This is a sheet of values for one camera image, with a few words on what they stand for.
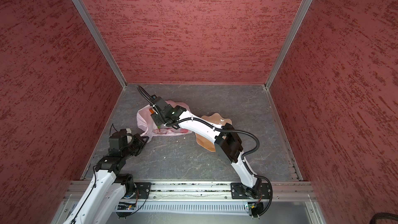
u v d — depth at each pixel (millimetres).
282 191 760
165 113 625
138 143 721
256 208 708
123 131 760
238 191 741
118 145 612
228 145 508
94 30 888
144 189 741
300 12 812
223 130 516
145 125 773
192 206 710
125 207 723
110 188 542
